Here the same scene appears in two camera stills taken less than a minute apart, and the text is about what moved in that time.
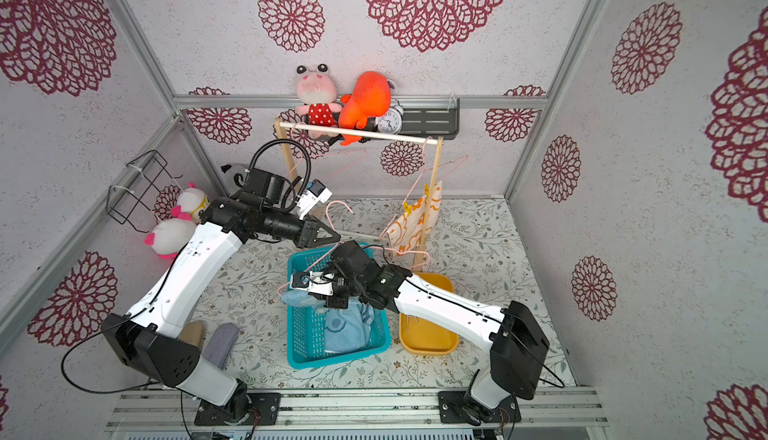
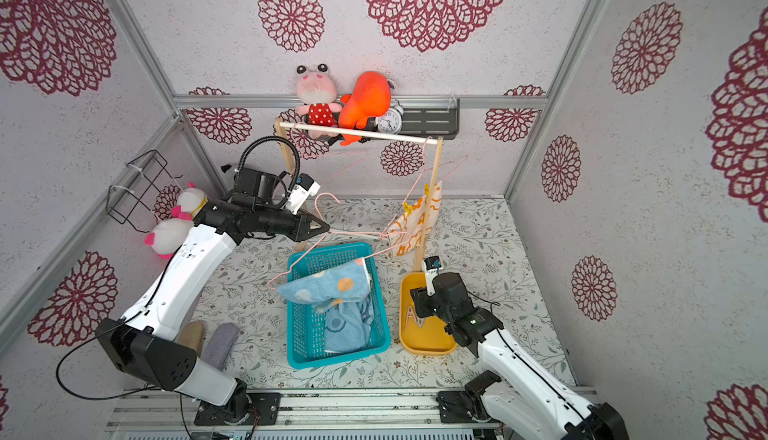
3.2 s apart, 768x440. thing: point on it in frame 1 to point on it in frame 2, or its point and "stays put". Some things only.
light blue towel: (348, 329) stays put
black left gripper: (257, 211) stays put
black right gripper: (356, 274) to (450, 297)
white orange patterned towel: (407, 234) stays put
